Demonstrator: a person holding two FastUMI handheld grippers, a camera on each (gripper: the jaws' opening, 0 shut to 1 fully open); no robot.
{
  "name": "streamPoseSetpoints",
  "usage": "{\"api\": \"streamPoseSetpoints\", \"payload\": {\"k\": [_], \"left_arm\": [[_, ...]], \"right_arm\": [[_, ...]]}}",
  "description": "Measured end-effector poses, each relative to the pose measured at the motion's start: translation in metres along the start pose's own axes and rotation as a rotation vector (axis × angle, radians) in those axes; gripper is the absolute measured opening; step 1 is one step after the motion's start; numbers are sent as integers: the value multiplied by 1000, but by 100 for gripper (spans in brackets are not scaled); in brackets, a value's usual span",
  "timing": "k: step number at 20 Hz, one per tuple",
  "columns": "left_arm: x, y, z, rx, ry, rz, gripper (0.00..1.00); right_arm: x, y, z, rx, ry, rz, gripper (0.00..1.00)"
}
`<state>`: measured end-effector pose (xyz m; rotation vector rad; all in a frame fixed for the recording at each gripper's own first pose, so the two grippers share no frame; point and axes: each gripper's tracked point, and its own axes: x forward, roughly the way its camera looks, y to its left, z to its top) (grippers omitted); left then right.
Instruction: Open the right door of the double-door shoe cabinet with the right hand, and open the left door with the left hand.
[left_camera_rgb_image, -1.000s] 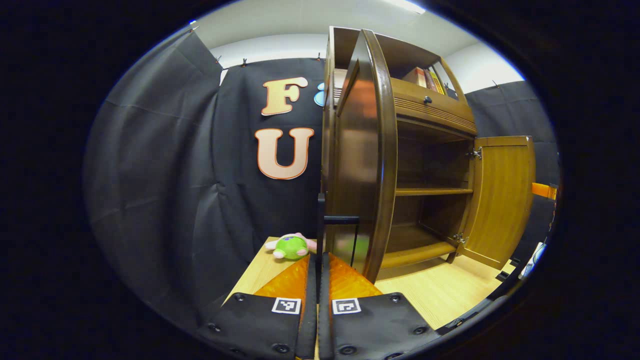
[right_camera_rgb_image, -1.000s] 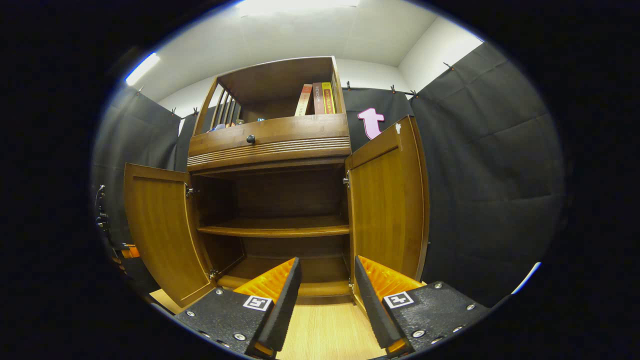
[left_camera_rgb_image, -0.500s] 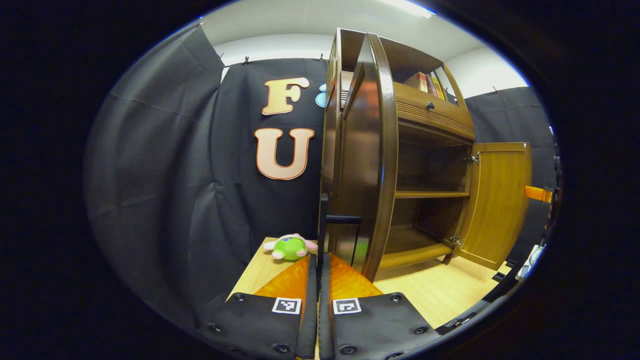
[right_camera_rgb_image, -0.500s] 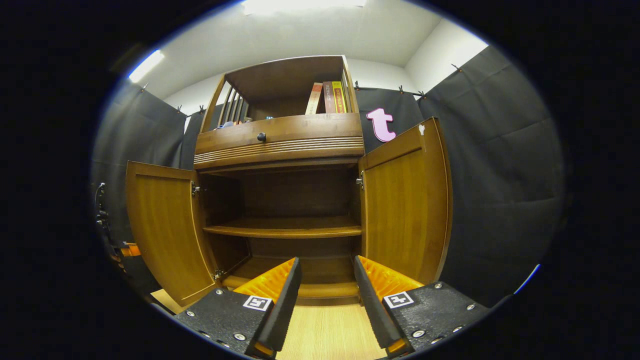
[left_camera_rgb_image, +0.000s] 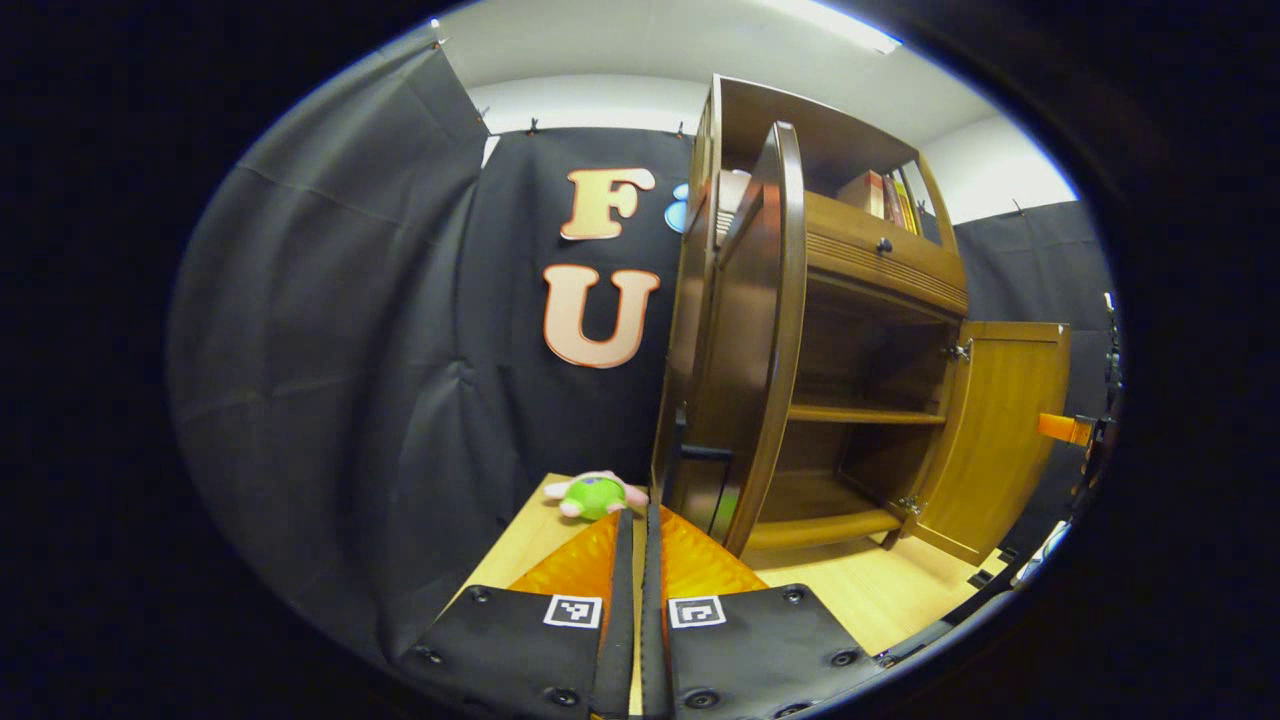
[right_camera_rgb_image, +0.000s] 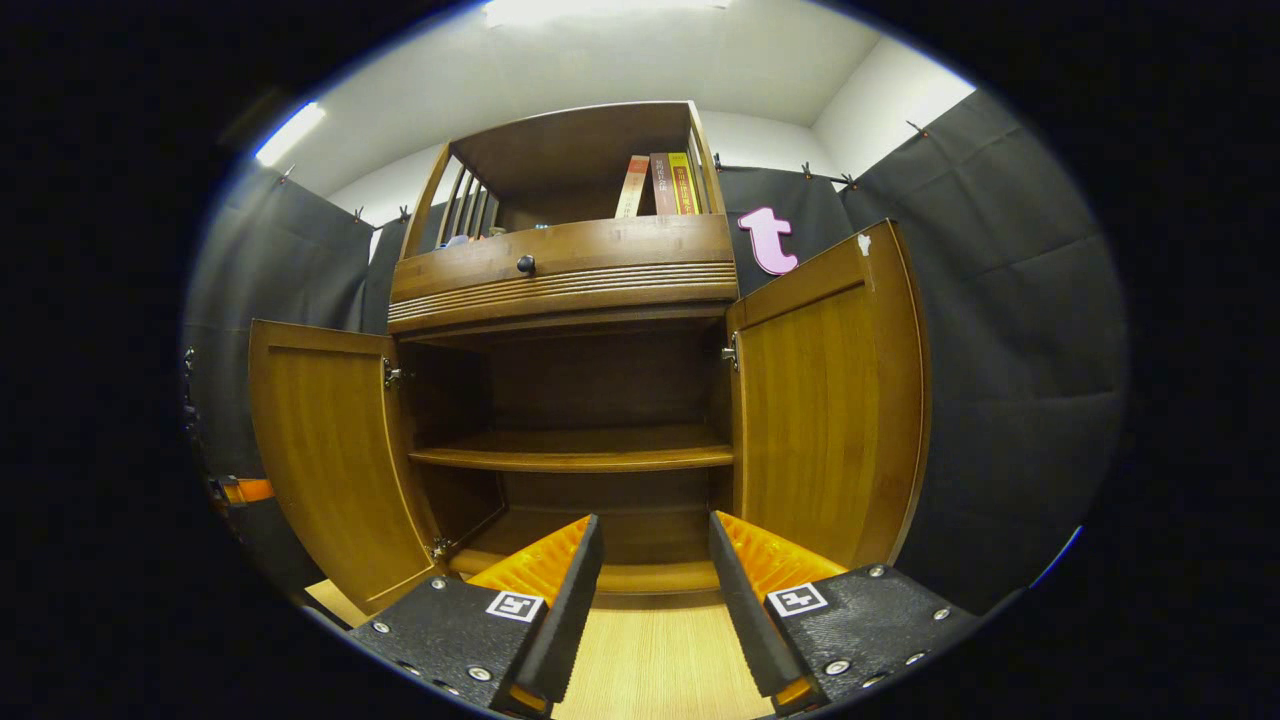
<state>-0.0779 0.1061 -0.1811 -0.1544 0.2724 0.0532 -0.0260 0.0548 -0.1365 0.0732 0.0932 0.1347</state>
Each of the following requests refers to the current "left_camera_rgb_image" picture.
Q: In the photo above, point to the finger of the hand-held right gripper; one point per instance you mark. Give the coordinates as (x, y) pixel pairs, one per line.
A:
(1060, 428)

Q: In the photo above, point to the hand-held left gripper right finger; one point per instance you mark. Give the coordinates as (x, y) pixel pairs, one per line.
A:
(760, 650)

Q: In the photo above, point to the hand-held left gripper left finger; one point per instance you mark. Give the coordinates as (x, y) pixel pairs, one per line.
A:
(500, 650)

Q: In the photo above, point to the wooden shoe cabinet door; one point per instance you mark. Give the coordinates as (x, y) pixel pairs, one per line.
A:
(1000, 440)
(745, 350)

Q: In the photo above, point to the wooden double-door shoe cabinet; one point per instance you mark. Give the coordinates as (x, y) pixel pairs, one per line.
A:
(860, 270)

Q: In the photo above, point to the silver door hinge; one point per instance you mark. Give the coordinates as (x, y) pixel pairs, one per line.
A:
(960, 351)
(908, 506)

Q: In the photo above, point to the wooden cabinet drawer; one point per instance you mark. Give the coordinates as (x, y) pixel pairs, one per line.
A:
(920, 262)

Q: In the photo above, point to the green plush toy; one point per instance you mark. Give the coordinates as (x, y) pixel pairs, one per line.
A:
(595, 497)

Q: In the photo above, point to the wooden inner shelf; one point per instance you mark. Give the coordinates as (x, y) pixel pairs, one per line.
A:
(860, 413)

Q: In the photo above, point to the yellow book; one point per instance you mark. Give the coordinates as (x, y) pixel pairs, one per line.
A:
(906, 205)

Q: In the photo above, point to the brown book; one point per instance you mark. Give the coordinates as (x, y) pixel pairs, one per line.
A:
(891, 200)

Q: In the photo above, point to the beige book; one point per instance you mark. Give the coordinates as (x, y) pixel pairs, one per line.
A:
(862, 192)

